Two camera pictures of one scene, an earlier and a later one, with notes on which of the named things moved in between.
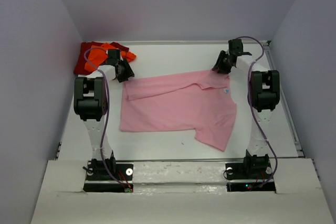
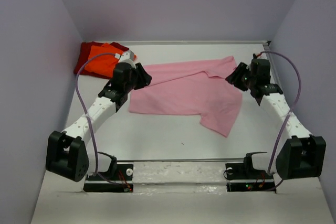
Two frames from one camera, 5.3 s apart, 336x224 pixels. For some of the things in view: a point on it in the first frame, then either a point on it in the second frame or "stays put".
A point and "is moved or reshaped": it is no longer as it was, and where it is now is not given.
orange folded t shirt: (98, 53) stays put
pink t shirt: (199, 101) is moved or reshaped
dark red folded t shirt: (81, 62) stays put
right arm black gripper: (219, 64) → (234, 77)
